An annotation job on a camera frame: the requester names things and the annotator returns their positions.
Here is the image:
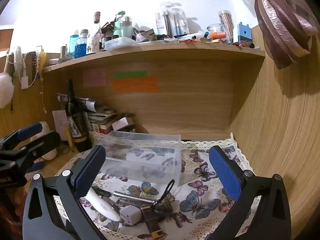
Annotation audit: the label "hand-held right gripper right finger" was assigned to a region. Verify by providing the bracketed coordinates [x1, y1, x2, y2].
[207, 145, 292, 240]

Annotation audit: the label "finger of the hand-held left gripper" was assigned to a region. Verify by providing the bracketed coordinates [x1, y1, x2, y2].
[0, 122, 43, 150]
[24, 131, 62, 160]

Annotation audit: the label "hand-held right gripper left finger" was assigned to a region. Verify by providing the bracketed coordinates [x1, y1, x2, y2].
[22, 144, 107, 240]

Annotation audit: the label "white slim knife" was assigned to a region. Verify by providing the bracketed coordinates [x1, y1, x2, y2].
[80, 186, 121, 222]

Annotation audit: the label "clear plastic storage box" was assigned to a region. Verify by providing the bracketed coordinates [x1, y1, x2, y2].
[96, 131, 182, 187]

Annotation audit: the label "silver metal tube with lanyard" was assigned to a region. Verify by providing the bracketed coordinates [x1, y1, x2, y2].
[113, 179, 175, 205]

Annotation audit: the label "white plug adapter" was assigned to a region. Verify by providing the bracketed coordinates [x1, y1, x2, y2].
[119, 205, 142, 225]

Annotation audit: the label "cream mug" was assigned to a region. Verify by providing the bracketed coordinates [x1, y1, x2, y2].
[37, 121, 60, 160]

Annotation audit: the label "yellow wooden stick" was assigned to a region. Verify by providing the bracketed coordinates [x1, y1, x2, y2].
[65, 126, 74, 150]

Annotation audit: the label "white note card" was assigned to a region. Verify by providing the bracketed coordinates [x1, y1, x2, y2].
[52, 110, 69, 140]

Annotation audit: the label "dark wine bottle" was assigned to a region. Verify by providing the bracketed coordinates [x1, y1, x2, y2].
[65, 79, 93, 152]

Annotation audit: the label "butterfly print tablecloth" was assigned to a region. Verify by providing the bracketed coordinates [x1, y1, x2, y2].
[54, 131, 262, 240]

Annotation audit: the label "white fluffy pompom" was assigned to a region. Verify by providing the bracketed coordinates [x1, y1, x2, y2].
[0, 72, 14, 108]

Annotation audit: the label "stack of books and magazines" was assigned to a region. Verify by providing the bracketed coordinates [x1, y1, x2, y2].
[57, 94, 135, 134]

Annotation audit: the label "small white box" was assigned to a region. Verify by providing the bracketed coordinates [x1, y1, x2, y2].
[112, 117, 134, 132]

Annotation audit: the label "hanging lace ribbons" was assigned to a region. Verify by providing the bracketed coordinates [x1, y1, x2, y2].
[25, 51, 48, 87]

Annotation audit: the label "pink sticky note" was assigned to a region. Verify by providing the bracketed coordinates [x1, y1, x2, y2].
[83, 69, 107, 87]

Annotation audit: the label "blue glass bottle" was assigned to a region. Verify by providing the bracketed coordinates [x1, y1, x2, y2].
[69, 35, 79, 56]

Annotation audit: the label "orange sticky note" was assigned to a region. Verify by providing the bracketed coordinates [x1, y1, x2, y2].
[112, 77, 159, 93]

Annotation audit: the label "clear bottle with blue liquid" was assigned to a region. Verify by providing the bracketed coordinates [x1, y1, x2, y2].
[75, 30, 88, 58]

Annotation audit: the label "green sticky note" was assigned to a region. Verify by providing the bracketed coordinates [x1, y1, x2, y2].
[114, 71, 147, 78]

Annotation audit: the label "tall clear bottle with stopper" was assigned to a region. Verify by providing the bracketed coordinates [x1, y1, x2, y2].
[87, 12, 103, 54]

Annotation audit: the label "clear lidded plastic container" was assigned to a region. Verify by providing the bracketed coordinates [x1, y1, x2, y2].
[104, 37, 138, 51]

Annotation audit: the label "wooden shelf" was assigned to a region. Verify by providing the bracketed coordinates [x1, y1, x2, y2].
[42, 40, 266, 74]

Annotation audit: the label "green pump bottle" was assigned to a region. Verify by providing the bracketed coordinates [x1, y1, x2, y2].
[114, 11, 125, 39]

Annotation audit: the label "blue pencil sharpener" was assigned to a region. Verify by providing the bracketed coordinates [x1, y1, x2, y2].
[234, 22, 252, 44]

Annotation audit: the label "clear bottle with silver cap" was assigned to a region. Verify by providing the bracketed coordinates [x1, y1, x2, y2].
[121, 16, 133, 38]

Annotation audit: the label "glass jar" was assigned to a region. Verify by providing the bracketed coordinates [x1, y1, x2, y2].
[207, 24, 227, 40]

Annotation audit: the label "clear canister of sticks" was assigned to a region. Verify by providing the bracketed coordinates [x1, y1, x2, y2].
[218, 10, 234, 44]

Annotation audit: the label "brown pink hanging cloth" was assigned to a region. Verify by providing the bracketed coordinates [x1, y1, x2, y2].
[254, 0, 319, 70]

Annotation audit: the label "clear brush pack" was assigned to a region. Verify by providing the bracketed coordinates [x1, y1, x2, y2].
[156, 2, 189, 37]

